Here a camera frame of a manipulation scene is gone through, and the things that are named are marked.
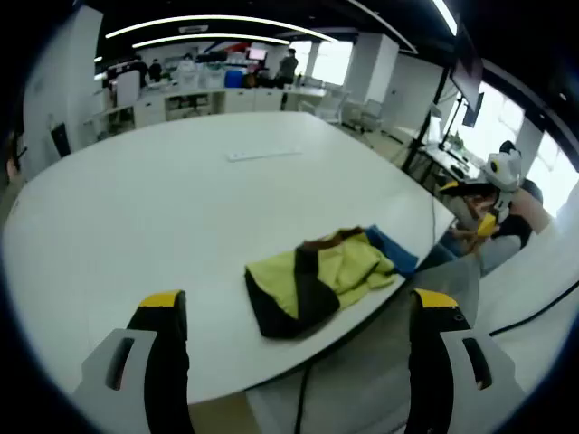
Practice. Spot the flat white table strip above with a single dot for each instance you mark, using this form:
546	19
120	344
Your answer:
264	155

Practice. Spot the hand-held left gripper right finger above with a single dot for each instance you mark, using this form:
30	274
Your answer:
452	370

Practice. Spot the white cabinet box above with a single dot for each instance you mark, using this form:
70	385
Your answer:
127	88

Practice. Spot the pink lit monitor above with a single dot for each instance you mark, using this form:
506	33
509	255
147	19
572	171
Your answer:
258	53

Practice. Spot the person's grey trousers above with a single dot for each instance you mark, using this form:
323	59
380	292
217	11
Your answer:
452	280

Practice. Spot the white side desk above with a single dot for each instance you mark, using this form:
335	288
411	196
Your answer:
445	158

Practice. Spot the yellow blue grey garment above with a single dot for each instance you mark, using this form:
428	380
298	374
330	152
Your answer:
280	271

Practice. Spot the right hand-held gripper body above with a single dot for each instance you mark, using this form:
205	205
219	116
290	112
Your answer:
506	172

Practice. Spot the white square pillar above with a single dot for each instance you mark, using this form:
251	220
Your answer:
72	68

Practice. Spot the large dark monitor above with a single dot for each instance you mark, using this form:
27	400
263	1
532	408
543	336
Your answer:
468	79

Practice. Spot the long curved ceiling light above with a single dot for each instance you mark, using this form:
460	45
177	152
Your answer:
445	16

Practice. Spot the ceiling air vent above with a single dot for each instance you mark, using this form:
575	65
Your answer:
194	29

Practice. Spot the black monitor stand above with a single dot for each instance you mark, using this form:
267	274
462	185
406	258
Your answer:
427	119

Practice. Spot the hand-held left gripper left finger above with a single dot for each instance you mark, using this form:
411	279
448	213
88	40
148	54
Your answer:
135	361

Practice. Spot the black waste bin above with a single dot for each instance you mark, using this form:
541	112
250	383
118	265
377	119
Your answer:
61	140

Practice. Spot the white mesh office chair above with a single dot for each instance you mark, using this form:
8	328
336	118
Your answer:
368	113

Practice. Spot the blue barrel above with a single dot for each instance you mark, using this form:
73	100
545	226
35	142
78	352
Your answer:
233	78

